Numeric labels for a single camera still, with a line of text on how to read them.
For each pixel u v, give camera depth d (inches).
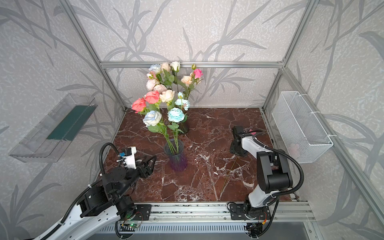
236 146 26.8
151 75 30.0
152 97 26.0
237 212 28.8
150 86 30.3
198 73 30.8
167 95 26.8
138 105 25.3
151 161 25.6
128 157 22.9
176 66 33.3
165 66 33.3
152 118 23.6
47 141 25.1
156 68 32.0
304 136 23.9
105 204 19.2
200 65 37.6
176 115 25.8
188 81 33.2
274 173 18.2
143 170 23.2
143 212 29.0
